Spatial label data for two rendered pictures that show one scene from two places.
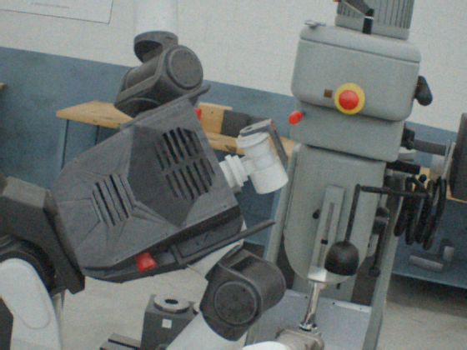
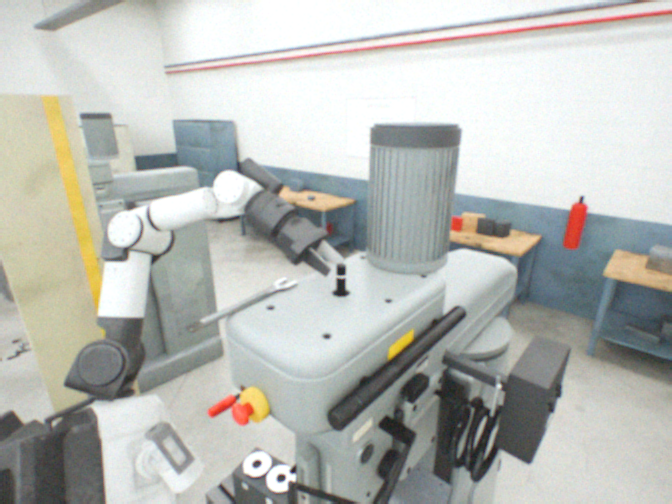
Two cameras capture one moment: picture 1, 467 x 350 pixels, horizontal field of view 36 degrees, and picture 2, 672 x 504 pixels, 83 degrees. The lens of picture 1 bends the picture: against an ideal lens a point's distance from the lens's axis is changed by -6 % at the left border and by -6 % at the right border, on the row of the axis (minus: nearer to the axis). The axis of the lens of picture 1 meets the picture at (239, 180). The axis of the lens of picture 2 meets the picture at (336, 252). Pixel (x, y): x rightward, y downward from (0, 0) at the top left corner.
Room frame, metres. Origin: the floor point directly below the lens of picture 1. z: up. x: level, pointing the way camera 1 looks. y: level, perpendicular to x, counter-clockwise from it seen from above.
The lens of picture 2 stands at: (1.12, -0.58, 2.24)
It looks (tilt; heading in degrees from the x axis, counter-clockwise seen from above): 21 degrees down; 31
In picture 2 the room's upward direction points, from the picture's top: straight up
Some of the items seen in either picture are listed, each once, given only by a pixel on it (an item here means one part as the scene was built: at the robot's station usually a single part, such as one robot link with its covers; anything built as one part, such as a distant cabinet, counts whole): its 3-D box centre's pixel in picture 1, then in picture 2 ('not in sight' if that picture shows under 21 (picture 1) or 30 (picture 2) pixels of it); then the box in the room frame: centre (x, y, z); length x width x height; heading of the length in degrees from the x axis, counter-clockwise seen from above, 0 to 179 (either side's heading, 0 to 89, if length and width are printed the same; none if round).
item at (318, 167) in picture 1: (333, 210); (341, 446); (1.72, -0.23, 1.47); 0.21 x 0.19 x 0.32; 80
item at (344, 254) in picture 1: (343, 256); not in sight; (1.51, -0.24, 1.43); 0.07 x 0.07 x 0.06
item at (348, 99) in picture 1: (348, 99); (243, 412); (1.47, -0.18, 1.76); 0.04 x 0.03 x 0.04; 80
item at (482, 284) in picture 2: not in sight; (442, 303); (2.21, -0.32, 1.66); 0.80 x 0.23 x 0.20; 170
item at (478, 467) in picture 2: (412, 208); (463, 430); (1.95, -0.47, 1.45); 0.18 x 0.16 x 0.21; 170
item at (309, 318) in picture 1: (313, 304); not in sight; (1.72, -0.23, 1.23); 0.03 x 0.03 x 0.11
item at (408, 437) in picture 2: (402, 169); (396, 433); (1.71, -0.37, 1.60); 0.08 x 0.02 x 0.04; 80
